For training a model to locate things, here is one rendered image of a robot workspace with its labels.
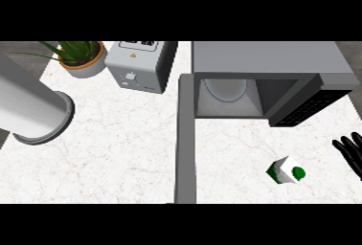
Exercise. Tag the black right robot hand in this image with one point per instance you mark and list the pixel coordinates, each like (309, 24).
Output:
(350, 153)

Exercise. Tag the white green milk carton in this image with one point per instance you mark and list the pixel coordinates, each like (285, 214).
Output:
(285, 170)

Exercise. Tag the grey microwave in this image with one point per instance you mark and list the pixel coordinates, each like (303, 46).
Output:
(282, 70)

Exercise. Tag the glass microwave turntable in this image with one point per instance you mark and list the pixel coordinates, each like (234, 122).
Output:
(226, 90)

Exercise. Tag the grey microwave door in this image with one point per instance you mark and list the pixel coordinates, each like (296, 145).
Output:
(185, 140)

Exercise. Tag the grey toaster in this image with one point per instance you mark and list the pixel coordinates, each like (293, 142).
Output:
(139, 65)

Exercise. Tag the green potted plant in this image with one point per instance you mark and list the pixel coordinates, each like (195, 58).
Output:
(80, 57)

